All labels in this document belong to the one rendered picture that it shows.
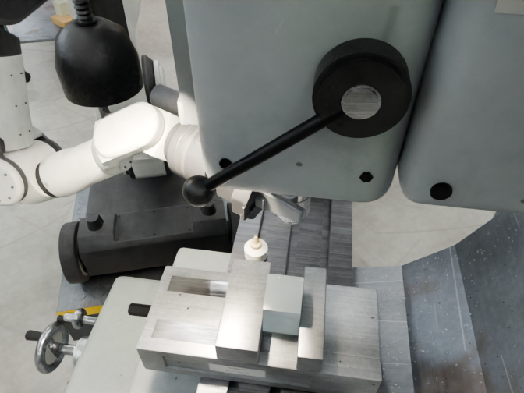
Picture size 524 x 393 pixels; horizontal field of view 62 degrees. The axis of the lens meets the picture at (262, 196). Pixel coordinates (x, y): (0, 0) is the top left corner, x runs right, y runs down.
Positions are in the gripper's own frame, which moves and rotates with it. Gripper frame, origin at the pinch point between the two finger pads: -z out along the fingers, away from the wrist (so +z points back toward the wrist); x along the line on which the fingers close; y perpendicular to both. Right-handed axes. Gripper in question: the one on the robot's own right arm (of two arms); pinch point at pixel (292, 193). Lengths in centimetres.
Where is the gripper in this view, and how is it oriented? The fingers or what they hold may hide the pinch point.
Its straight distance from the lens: 56.6
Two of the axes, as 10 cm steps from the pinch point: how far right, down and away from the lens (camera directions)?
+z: -8.4, -3.9, 3.9
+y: -0.1, 7.1, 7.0
